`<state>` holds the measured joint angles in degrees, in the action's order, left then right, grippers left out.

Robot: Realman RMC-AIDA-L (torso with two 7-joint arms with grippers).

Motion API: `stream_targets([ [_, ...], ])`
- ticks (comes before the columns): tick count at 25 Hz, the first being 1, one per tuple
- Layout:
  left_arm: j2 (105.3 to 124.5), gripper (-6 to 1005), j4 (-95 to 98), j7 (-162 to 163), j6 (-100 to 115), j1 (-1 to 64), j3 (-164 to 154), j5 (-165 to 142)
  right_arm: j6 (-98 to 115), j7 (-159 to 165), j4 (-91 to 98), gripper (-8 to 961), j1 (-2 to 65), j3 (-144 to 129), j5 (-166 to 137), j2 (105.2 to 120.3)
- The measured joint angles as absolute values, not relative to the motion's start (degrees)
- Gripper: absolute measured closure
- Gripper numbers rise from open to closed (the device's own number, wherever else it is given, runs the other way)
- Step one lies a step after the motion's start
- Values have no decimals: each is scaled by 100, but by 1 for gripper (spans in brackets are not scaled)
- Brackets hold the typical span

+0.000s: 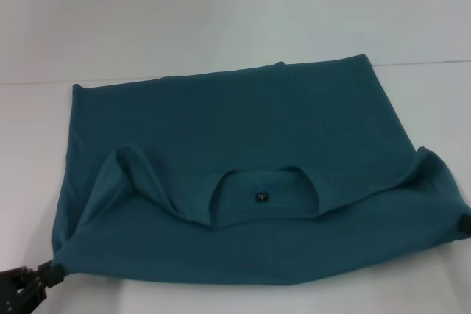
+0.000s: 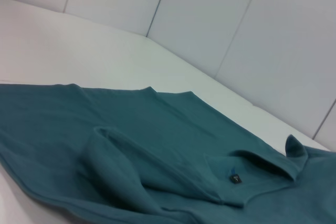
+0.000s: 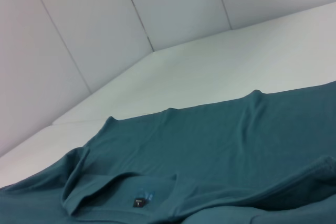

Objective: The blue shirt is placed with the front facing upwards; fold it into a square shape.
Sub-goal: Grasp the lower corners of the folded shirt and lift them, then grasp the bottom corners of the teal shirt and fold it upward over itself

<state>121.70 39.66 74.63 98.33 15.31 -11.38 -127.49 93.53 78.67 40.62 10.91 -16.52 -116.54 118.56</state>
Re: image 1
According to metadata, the blue shirt with FREE print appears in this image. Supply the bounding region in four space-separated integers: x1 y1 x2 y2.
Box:
51 53 471 286

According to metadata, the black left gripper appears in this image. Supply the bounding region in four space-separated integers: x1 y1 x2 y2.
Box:
0 260 69 314

